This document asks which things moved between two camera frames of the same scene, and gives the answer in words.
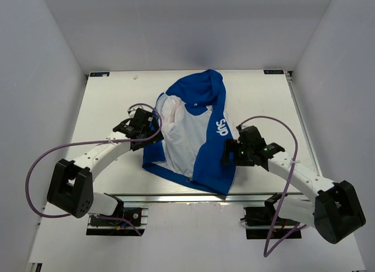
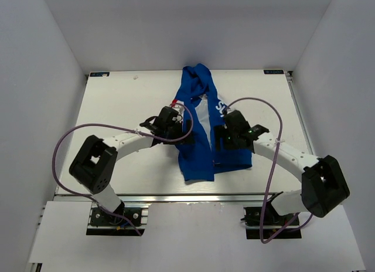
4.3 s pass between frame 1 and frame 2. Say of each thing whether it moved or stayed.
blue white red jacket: moved
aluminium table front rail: stayed
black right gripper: moved
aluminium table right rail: stayed
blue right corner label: stayed
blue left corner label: stayed
